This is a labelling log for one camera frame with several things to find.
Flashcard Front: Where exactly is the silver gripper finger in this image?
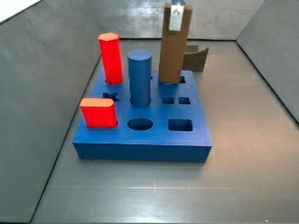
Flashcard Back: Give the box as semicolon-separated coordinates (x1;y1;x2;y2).
168;0;185;32

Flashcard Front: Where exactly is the brown arch peg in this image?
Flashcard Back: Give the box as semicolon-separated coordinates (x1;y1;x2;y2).
157;4;192;84

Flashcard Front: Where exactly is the dark olive arch block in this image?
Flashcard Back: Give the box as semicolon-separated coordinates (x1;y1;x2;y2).
181;45;209;72

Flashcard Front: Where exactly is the blue shape sorter board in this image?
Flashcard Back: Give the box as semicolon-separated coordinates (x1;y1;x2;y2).
71;71;212;162

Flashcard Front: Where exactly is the blue cylinder peg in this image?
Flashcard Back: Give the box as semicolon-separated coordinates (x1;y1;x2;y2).
126;49;152;107

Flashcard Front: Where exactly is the red hexagonal peg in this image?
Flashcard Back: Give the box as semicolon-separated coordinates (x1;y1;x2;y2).
97;32;124;85

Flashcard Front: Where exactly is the red rounded block peg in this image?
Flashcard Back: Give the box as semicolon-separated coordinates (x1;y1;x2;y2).
78;98;117;128

